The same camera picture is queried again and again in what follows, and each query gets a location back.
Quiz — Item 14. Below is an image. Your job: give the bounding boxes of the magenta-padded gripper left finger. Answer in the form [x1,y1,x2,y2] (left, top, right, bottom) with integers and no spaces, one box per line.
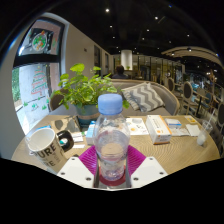
[57,144,100,190]

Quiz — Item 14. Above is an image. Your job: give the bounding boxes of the green potted plant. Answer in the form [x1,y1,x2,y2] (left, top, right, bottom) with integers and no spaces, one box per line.
[50,63,130,125]

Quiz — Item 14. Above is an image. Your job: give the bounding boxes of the person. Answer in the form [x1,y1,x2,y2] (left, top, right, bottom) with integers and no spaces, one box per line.
[111,65,129,80]

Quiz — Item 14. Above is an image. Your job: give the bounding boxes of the white napkin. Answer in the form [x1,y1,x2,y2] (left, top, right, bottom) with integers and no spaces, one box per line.
[185,123,201,137]

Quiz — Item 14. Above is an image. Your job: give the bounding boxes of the small blue white carton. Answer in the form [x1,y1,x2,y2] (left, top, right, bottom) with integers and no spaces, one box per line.
[85,120,97,146]

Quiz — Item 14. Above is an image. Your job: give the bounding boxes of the small white blue box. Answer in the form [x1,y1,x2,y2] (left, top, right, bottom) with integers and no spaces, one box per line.
[164,118,183,130]

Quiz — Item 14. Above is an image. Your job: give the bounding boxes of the white printed leaflet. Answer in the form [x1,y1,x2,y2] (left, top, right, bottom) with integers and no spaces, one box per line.
[125,117,150,136]

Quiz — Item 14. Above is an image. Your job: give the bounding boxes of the grey white chevron cushion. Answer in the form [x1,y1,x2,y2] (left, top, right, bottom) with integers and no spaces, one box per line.
[121,82,166,113]

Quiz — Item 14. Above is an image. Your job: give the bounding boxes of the group of ceiling lights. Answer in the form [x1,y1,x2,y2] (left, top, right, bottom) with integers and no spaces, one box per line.
[103,6,201,54]

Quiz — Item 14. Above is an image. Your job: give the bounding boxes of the grey curved sofa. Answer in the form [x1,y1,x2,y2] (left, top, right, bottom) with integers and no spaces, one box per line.
[49,78,181,118]

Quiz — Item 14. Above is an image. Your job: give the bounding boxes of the white and orange box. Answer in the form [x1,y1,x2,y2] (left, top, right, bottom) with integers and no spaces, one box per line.
[145,114,173,145]

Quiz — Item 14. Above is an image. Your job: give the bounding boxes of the yellow card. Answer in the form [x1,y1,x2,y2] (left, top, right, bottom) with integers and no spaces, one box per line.
[184,115,198,125]

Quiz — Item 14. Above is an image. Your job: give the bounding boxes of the blue white striped packet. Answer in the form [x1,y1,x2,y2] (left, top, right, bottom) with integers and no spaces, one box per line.
[33,125,53,132]

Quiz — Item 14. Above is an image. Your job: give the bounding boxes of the group of dining chairs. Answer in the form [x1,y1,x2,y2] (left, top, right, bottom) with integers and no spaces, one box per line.
[164,74,224,158]

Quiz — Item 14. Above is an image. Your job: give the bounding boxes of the black-framed food poster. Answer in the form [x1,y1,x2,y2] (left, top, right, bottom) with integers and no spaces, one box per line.
[16,18,66,58]

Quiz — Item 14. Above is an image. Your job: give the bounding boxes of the white paper slips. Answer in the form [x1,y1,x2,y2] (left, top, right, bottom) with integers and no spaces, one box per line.
[169,127,192,137]

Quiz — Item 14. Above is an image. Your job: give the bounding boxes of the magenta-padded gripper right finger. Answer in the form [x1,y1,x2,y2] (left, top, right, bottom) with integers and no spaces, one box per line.
[125,144,169,189]

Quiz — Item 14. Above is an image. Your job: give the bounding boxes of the clear blue-capped water bottle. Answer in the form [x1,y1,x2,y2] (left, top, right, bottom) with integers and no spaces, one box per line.
[92,93,131,182]

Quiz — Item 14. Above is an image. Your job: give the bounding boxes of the clear plastic cup with straw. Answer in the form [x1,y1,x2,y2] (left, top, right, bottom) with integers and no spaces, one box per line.
[196,109,216,147]

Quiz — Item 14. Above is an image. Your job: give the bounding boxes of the white mug with black handle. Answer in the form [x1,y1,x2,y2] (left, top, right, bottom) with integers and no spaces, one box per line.
[24,127,75,174]

